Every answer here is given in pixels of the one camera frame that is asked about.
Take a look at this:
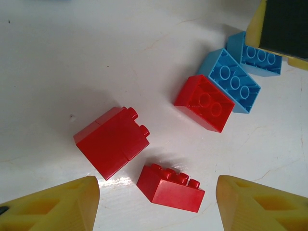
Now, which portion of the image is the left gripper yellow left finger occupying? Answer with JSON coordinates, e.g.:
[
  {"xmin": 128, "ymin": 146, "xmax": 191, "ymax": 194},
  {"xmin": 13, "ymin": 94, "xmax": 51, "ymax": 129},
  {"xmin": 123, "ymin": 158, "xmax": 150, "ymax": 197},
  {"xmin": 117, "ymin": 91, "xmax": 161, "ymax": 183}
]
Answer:
[{"xmin": 0, "ymin": 176, "xmax": 100, "ymax": 231}]

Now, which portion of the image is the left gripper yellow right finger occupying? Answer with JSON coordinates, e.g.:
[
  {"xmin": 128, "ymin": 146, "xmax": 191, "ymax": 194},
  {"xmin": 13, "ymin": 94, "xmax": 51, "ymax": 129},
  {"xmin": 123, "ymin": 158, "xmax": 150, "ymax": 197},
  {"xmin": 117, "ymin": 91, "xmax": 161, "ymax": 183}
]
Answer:
[{"xmin": 216, "ymin": 175, "xmax": 308, "ymax": 231}]

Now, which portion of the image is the long blue lego brick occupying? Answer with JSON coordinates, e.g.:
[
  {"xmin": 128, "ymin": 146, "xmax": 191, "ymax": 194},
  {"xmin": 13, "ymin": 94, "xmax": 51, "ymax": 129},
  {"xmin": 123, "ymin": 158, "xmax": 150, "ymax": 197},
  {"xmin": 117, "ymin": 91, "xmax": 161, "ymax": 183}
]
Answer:
[
  {"xmin": 197, "ymin": 48, "xmax": 262, "ymax": 114},
  {"xmin": 226, "ymin": 30, "xmax": 282, "ymax": 77}
]

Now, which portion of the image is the tall red lego brick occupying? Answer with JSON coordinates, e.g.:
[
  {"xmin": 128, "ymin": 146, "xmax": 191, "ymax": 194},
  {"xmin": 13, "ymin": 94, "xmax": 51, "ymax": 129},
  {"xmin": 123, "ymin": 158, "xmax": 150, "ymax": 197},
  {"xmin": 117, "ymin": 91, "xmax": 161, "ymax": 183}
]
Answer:
[{"xmin": 73, "ymin": 106, "xmax": 150, "ymax": 181}]

